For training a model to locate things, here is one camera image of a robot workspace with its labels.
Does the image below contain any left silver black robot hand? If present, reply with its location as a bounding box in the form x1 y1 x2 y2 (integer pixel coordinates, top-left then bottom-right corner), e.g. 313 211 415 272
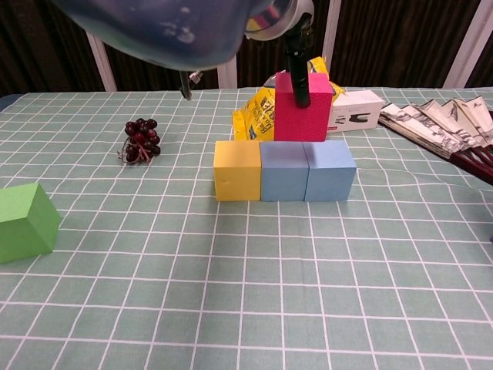
283 11 314 109

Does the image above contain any pink-red foam cube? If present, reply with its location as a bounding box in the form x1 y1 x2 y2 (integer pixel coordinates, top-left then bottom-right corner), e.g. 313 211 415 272
273 72 333 143

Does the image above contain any light blue foam cube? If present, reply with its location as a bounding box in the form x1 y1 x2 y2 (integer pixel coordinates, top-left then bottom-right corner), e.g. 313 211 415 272
260 140 310 203
302 140 357 203

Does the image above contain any yellow foam cube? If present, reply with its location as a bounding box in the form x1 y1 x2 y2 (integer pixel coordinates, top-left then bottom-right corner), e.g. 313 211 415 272
213 140 263 203

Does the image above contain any yellow snack bag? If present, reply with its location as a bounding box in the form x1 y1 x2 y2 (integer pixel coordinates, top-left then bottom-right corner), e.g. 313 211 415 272
232 55 347 143

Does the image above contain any small white cardboard box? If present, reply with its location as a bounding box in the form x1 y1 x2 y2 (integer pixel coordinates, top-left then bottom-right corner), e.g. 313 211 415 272
326 89 385 135

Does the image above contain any dark pleated curtain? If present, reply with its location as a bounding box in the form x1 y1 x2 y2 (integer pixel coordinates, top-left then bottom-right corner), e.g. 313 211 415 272
0 0 493 96

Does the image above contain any painted paper folding fan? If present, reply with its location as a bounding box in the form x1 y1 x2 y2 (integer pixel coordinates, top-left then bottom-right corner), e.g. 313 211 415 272
377 96 493 177

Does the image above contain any dark red grape bunch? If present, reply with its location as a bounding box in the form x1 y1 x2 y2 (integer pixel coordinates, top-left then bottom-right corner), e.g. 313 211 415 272
116 117 162 166

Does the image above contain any green checked tablecloth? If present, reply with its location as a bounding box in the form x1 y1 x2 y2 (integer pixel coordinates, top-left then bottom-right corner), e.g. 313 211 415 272
0 86 493 370

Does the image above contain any green foam cube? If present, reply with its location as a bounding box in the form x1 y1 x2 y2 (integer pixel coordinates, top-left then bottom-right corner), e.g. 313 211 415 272
0 182 62 264

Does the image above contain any white frame post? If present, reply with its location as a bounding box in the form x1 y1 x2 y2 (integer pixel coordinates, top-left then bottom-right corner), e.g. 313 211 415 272
442 0 493 89
216 57 238 89
86 32 118 93
321 0 343 62

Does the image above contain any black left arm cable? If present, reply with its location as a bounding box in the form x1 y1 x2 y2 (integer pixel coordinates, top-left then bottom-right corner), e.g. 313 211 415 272
178 69 204 102

